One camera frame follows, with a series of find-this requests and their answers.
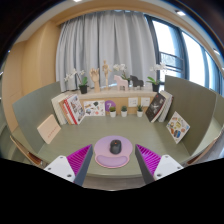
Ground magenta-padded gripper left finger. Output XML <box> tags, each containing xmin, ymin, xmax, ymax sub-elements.
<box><xmin>43</xmin><ymin>143</ymin><xmax>94</xmax><ymax>187</ymax></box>

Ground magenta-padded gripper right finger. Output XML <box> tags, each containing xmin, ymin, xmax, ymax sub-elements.
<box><xmin>134</xmin><ymin>143</ymin><xmax>184</xmax><ymax>185</ymax></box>

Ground black computer mouse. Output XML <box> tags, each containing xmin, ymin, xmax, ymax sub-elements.
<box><xmin>109</xmin><ymin>139</ymin><xmax>123</xmax><ymax>155</ymax></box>

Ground purple mouse pad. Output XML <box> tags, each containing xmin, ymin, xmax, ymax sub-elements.
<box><xmin>93</xmin><ymin>134</ymin><xmax>134</xmax><ymax>169</ymax></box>

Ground beige card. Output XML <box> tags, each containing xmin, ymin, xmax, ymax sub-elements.
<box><xmin>36</xmin><ymin>114</ymin><xmax>62</xmax><ymax>145</ymax></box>

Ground food sticker sheet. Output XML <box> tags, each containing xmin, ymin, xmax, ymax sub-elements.
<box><xmin>165</xmin><ymin>111</ymin><xmax>191</xmax><ymax>145</ymax></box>

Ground small succulent in white pot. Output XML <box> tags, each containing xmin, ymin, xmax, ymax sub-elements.
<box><xmin>136</xmin><ymin>104</ymin><xmax>144</xmax><ymax>118</ymax></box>
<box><xmin>120</xmin><ymin>105</ymin><xmax>129</xmax><ymax>118</ymax></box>
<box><xmin>108</xmin><ymin>105</ymin><xmax>118</xmax><ymax>118</ymax></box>

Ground black cover book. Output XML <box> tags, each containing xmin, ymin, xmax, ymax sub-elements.
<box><xmin>145</xmin><ymin>92</ymin><xmax>167</xmax><ymax>123</ymax></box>

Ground white picture sticker sheet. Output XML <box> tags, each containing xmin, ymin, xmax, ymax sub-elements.
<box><xmin>83</xmin><ymin>100</ymin><xmax>106</xmax><ymax>117</ymax></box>

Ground green desk divider panel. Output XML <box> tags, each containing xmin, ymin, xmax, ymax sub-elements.
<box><xmin>12</xmin><ymin>81</ymin><xmax>63</xmax><ymax>154</ymax></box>
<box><xmin>164</xmin><ymin>74</ymin><xmax>218</xmax><ymax>156</ymax></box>

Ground white orchid in black pot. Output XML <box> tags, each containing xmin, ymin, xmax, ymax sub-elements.
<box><xmin>112</xmin><ymin>63</ymin><xmax>132</xmax><ymax>83</ymax></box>
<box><xmin>146</xmin><ymin>62</ymin><xmax>168</xmax><ymax>93</ymax></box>
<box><xmin>64</xmin><ymin>68</ymin><xmax>89</xmax><ymax>95</ymax></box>

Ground round purple number sign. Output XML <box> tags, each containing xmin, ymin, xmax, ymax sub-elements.
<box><xmin>104</xmin><ymin>99</ymin><xmax>117</xmax><ymax>113</ymax></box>

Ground wooden desk back shelf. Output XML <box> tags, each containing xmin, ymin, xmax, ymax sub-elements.
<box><xmin>76</xmin><ymin>87</ymin><xmax>158</xmax><ymax>116</ymax></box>

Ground black horse figure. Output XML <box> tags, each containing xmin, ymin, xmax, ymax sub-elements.
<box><xmin>129</xmin><ymin>74</ymin><xmax>145</xmax><ymax>90</ymax></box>

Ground pink horse figure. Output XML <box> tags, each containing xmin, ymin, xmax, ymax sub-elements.
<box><xmin>113</xmin><ymin>74</ymin><xmax>130</xmax><ymax>91</ymax></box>

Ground wooden hand model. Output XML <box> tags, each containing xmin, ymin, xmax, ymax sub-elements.
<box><xmin>89</xmin><ymin>67</ymin><xmax>101</xmax><ymax>93</ymax></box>

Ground wooden mannequin figure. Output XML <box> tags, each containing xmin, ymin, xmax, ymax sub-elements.
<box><xmin>101</xmin><ymin>59</ymin><xmax>112</xmax><ymax>90</ymax></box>

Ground dark-framed window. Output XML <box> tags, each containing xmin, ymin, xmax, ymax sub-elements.
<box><xmin>146</xmin><ymin>14</ymin><xmax>224</xmax><ymax>98</ymax></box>

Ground grey curtain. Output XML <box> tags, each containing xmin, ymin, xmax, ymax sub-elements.
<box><xmin>54</xmin><ymin>9</ymin><xmax>158</xmax><ymax>93</ymax></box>

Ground white wall socket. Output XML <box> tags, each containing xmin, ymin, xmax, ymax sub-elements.
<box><xmin>140</xmin><ymin>96</ymin><xmax>151</xmax><ymax>107</ymax></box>
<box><xmin>127</xmin><ymin>96</ymin><xmax>139</xmax><ymax>108</ymax></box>

